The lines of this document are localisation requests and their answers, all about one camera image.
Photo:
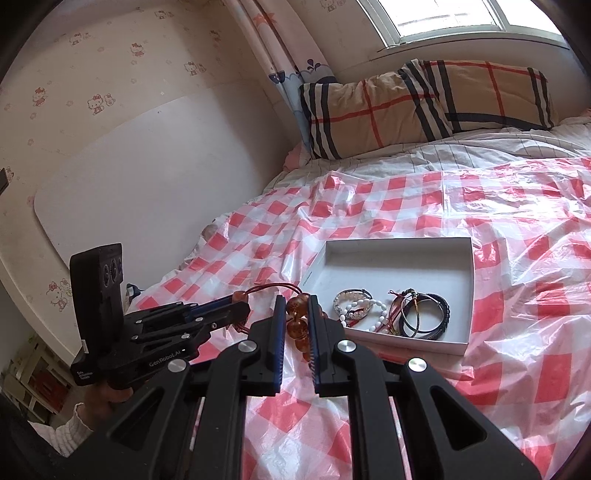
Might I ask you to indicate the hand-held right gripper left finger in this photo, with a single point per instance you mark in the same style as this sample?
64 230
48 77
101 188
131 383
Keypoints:
278 341

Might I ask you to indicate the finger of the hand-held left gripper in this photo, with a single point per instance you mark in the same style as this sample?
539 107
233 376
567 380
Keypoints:
226 321
212 305

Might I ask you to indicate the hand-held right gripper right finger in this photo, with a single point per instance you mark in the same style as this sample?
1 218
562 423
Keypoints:
314 341

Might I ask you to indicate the silver bangle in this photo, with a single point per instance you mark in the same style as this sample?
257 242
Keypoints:
339 300

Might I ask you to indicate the white cardboard box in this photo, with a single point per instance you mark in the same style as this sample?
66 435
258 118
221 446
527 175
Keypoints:
415 263

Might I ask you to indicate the person's left forearm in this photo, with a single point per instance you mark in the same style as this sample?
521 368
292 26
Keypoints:
64 429

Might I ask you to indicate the person's left hand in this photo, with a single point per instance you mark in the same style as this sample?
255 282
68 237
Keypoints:
106 399

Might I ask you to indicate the white shelf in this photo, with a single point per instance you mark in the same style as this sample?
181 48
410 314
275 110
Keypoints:
32 378

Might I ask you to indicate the white rounded board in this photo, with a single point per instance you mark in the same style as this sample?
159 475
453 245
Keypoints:
161 175

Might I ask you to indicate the pink cloth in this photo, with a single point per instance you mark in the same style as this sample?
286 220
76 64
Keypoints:
295 158

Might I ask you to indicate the red checkered plastic sheet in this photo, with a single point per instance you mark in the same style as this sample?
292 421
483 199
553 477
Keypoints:
531 323

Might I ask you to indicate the plaid pillow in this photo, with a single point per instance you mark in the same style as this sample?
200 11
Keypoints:
498 92
369 110

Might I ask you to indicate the patterned curtain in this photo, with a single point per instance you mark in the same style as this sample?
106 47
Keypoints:
286 46

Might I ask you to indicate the window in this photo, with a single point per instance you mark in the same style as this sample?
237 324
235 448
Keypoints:
443 18

